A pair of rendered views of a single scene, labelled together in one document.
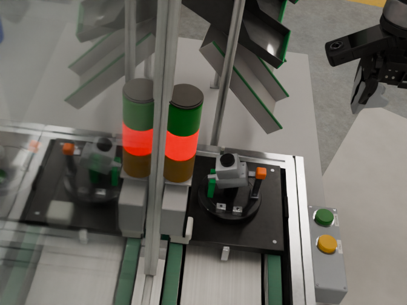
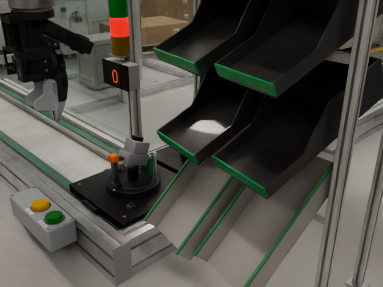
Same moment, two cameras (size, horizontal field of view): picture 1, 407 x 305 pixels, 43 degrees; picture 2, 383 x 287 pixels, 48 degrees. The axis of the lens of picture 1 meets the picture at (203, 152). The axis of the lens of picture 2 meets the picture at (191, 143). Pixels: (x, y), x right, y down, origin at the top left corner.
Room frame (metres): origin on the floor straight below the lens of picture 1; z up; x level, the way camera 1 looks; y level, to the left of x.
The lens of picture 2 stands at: (1.55, -0.58, 1.54)
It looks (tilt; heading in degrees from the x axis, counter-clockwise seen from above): 25 degrees down; 139
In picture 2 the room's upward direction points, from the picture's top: straight up
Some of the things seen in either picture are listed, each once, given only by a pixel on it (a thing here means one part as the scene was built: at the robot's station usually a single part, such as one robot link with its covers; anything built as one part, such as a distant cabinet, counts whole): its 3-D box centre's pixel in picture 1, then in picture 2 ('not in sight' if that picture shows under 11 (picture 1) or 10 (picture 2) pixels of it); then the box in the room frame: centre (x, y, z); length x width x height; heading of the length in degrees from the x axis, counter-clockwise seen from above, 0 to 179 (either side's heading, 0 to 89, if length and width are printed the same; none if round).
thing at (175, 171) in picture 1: (178, 160); (120, 44); (0.53, 0.04, 1.28); 0.05 x 0.05 x 0.05
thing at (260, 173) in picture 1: (254, 181); (117, 167); (0.72, -0.12, 1.04); 0.04 x 0.02 x 0.08; 93
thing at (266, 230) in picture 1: (228, 201); (134, 188); (0.72, -0.07, 0.96); 0.24 x 0.24 x 0.02; 3
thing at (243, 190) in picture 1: (229, 195); (133, 181); (0.72, -0.07, 0.98); 0.14 x 0.14 x 0.02
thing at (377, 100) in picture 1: (372, 101); (40, 98); (0.77, -0.29, 1.27); 0.06 x 0.03 x 0.09; 93
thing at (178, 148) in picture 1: (180, 137); (119, 26); (0.53, 0.04, 1.33); 0.05 x 0.05 x 0.05
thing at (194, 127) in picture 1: (183, 111); (118, 7); (0.53, 0.04, 1.38); 0.05 x 0.05 x 0.05
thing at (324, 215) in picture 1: (323, 218); (54, 218); (0.72, -0.29, 0.96); 0.04 x 0.04 x 0.02
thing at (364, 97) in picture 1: (369, 82); not in sight; (0.76, -0.27, 1.31); 0.05 x 0.02 x 0.09; 3
